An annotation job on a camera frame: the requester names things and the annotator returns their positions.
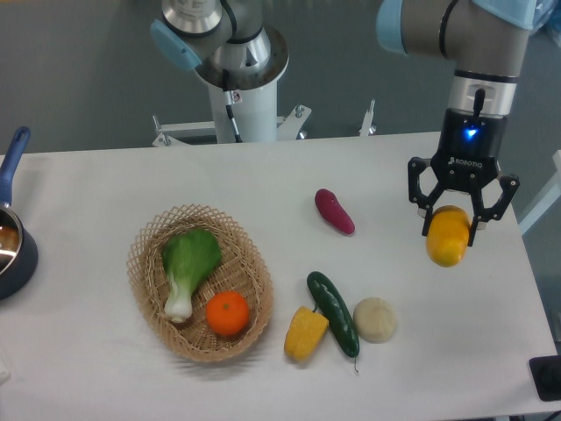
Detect orange tangerine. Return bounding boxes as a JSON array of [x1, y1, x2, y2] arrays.
[[205, 291, 250, 336]]

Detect white metal frame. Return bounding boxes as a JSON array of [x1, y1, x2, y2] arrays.
[[518, 150, 560, 236]]

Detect black device at edge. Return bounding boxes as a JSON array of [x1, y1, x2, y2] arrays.
[[529, 355, 560, 402]]

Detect woven wicker basket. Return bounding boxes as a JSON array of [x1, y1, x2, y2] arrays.
[[127, 204, 273, 363]]

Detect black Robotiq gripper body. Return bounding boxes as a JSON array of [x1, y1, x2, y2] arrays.
[[430, 109, 508, 194]]

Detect dark blue saucepan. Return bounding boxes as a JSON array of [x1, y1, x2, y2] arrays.
[[1, 126, 39, 300]]

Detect dark green cucumber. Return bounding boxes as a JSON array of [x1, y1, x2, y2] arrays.
[[306, 271, 360, 374]]

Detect beige steamed bun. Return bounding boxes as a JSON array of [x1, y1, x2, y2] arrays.
[[353, 297, 397, 344]]

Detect yellow bell pepper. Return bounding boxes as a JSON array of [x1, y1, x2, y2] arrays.
[[284, 306, 329, 362]]

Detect purple sweet potato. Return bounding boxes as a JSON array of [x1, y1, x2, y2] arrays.
[[315, 189, 356, 235]]

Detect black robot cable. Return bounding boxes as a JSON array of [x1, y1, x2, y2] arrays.
[[221, 69, 243, 144]]

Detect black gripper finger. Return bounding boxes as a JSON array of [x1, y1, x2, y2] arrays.
[[467, 174, 520, 246], [408, 157, 444, 237]]

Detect yellow orange mango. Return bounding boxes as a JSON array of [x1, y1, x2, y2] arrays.
[[425, 205, 470, 268]]

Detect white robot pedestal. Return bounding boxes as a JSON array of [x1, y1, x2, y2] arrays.
[[151, 25, 378, 148]]

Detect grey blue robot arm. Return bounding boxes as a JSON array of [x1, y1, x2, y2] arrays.
[[150, 1, 535, 233]]

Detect green bok choy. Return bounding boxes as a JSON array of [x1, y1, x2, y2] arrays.
[[161, 229, 222, 324]]

